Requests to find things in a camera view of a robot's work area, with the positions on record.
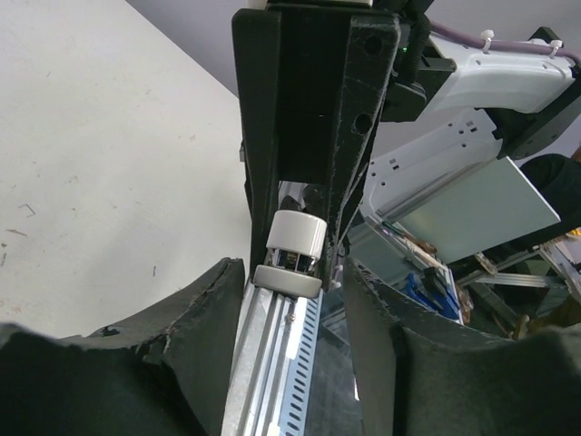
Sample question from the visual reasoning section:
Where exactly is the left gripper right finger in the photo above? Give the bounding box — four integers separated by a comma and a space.
344, 260, 580, 435

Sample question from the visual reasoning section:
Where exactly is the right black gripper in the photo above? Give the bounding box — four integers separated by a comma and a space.
231, 1, 431, 282

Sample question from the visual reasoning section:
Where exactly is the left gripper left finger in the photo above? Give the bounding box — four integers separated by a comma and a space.
1, 258, 245, 435

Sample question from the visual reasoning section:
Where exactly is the white stapler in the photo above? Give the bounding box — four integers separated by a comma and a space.
253, 210, 327, 299

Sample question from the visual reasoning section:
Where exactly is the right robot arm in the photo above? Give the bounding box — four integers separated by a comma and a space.
231, 1, 580, 281

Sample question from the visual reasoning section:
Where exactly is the aluminium mounting rail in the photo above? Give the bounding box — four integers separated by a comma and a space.
222, 282, 299, 436

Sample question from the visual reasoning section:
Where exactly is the white slotted cable duct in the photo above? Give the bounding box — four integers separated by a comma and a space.
274, 292, 323, 436

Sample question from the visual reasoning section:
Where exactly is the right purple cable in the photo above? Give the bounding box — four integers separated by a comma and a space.
428, 20, 581, 63

